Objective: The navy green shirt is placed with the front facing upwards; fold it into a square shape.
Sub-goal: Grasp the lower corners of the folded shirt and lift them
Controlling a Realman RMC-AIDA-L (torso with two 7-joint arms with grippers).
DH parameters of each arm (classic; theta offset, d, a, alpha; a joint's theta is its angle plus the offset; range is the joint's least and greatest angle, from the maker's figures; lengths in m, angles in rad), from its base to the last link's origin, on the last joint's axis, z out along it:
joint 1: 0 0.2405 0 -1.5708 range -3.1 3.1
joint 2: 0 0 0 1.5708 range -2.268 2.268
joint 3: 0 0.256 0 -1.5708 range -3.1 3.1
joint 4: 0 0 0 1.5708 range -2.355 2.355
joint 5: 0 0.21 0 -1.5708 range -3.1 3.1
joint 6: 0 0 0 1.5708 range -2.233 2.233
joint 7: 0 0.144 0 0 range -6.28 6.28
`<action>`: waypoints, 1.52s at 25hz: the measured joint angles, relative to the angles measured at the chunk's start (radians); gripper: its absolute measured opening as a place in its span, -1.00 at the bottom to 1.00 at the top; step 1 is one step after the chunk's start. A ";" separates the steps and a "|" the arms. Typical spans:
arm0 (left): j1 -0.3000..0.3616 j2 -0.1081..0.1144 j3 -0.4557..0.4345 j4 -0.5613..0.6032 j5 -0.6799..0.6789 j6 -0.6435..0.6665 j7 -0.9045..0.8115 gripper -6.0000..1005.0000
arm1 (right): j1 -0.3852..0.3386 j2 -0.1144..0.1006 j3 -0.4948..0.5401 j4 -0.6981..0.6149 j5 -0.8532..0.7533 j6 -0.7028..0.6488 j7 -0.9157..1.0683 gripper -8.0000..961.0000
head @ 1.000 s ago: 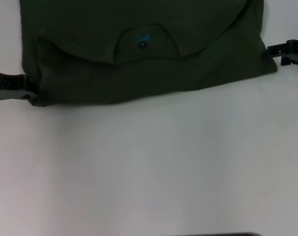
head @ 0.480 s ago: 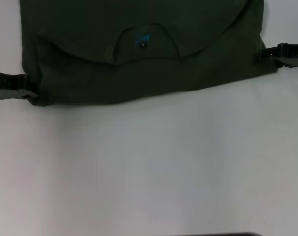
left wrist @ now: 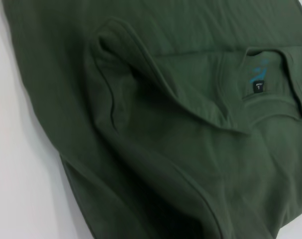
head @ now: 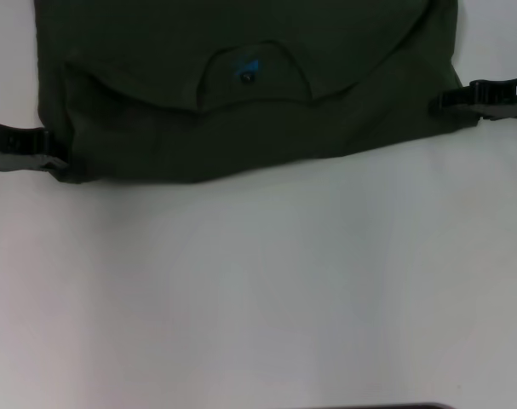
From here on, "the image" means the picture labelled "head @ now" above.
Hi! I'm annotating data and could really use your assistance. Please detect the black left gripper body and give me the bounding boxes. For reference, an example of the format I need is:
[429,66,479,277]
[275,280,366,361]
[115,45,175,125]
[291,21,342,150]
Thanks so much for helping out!
[0,120,50,174]

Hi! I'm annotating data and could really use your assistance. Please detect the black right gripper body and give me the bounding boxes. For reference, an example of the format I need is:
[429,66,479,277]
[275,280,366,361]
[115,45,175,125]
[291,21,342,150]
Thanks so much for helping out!
[473,78,517,124]

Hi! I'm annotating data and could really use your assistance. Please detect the dark green FREE t-shirt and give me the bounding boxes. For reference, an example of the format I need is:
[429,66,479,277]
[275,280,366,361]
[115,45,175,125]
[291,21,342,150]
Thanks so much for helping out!
[34,0,483,185]

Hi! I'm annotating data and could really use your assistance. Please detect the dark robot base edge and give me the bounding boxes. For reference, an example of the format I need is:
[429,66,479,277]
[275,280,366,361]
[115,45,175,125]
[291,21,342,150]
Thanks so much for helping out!
[302,401,517,409]

